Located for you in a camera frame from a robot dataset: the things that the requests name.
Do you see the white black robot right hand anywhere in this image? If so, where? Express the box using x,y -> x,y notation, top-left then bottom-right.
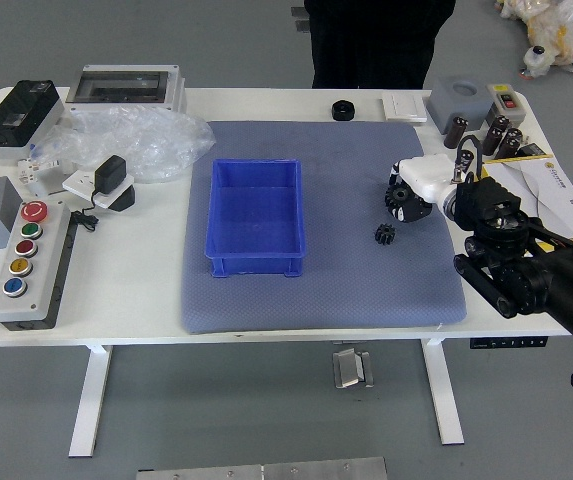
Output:
382,154 -> 456,225

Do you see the big black gear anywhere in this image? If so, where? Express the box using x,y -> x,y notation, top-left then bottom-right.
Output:
383,182 -> 418,215

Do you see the small black gear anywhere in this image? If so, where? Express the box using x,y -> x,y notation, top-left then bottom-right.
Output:
373,222 -> 398,246

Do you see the yellow white cardboard box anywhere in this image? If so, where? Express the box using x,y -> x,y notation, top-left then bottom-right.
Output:
480,157 -> 573,251

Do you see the blue plastic box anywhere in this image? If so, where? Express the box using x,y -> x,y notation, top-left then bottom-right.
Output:
204,158 -> 307,279

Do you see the distribution box with clear lid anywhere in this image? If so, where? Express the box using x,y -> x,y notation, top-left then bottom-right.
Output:
65,63 -> 188,114

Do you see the grey five-button control box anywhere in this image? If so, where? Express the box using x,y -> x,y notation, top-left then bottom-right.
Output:
0,199 -> 73,331

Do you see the black cylindrical capacitor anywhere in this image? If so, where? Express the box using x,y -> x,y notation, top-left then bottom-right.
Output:
454,148 -> 475,176

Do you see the grey block with round hole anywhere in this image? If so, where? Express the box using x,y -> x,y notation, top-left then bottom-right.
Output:
426,75 -> 495,134

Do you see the black round knob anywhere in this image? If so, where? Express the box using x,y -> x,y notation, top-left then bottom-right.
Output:
330,100 -> 357,122

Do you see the person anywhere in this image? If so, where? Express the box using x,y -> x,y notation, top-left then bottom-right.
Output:
304,0 -> 456,91

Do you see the grey-blue foam mat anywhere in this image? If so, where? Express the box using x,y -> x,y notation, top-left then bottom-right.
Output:
180,119 -> 468,335

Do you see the black table control panel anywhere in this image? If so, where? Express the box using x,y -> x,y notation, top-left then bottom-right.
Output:
468,338 -> 551,350

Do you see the plastic-wrapped plush toy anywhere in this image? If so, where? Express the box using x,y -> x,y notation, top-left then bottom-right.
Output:
495,0 -> 573,80

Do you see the white table leg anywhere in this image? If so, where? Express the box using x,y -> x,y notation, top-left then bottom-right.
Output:
68,344 -> 113,459
420,338 -> 466,446

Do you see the clear plastic bag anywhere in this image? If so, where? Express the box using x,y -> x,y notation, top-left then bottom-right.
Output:
30,104 -> 216,185

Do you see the black power adapter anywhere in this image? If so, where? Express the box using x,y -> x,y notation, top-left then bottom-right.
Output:
94,154 -> 128,194

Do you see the small white connector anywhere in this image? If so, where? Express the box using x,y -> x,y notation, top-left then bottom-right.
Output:
17,154 -> 67,184

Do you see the white wall switch panel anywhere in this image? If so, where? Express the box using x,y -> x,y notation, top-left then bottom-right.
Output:
381,92 -> 428,123

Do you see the beige switch box red button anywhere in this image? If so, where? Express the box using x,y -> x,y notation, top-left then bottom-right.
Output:
485,82 -> 526,126

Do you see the metal bracket on floor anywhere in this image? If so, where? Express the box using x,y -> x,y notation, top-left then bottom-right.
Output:
332,348 -> 376,390

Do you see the black adapter cord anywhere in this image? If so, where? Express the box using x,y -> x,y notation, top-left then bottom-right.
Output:
68,189 -> 105,234

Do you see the black white enclosure box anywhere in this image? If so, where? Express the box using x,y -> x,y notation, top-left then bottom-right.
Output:
0,79 -> 66,162

